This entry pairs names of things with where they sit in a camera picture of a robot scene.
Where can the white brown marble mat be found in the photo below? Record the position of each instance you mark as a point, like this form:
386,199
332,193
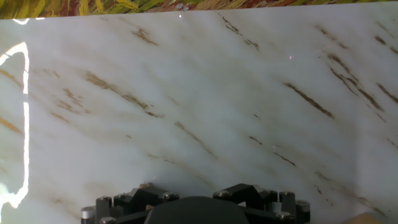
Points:
199,102

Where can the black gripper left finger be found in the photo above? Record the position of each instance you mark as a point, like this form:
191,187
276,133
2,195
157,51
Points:
130,202

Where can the yellow green painted mat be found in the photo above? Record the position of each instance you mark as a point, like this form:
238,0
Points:
77,7

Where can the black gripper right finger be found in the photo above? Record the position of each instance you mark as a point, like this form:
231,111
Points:
267,202

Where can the light wooden cube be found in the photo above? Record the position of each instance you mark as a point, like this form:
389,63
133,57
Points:
363,219

